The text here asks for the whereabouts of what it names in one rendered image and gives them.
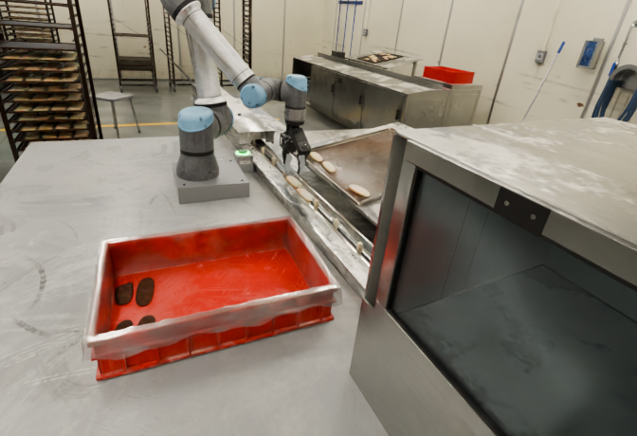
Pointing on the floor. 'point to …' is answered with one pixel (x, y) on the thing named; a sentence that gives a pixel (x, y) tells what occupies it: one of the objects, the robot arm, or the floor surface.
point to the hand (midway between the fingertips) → (294, 172)
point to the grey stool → (114, 104)
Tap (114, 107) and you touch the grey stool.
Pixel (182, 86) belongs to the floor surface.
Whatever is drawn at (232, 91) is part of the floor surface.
